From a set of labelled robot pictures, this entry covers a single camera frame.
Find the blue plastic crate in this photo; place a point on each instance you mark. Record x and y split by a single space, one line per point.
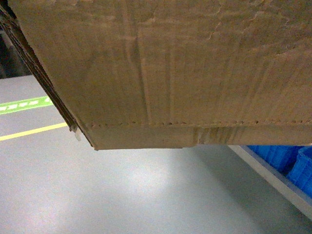
301 173
280 157

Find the large cardboard box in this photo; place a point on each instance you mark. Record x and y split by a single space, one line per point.
132 74

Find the blue plastic crate front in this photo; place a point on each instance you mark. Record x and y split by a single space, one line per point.
280 157

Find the stainless steel shelf rack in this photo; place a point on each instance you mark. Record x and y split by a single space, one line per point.
292 193

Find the blue plastic crate right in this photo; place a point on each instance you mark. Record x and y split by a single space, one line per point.
301 173

